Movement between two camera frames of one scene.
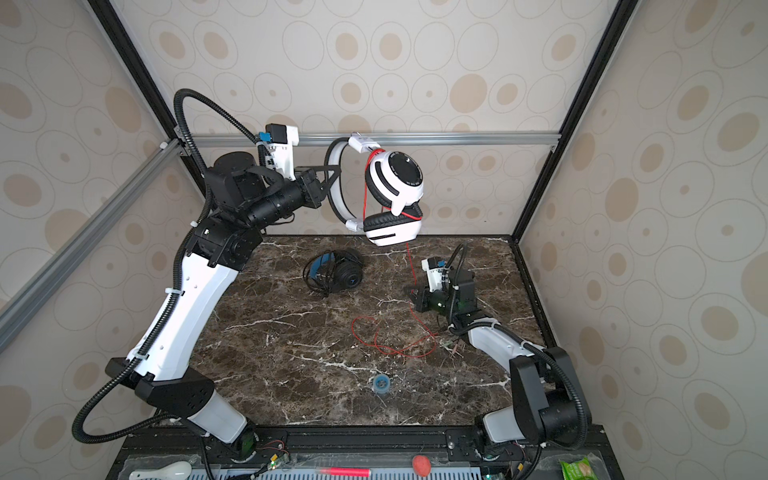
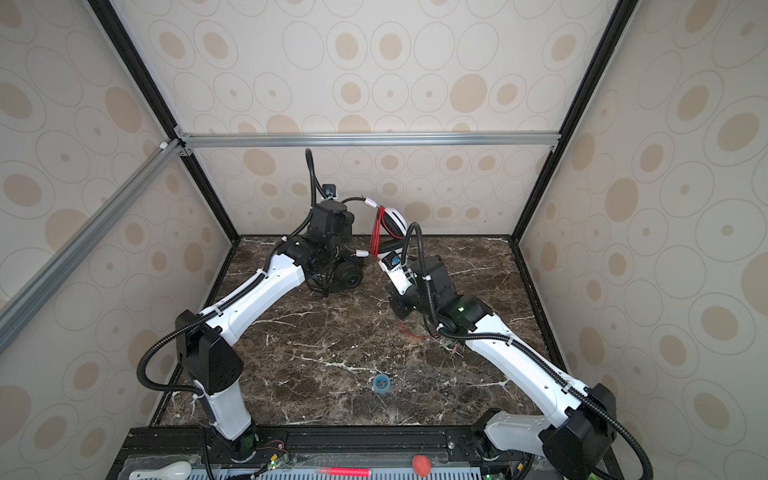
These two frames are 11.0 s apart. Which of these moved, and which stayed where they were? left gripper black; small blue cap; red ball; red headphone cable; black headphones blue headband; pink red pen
Moved: red headphone cable; left gripper black
Stayed: black headphones blue headband; small blue cap; pink red pen; red ball
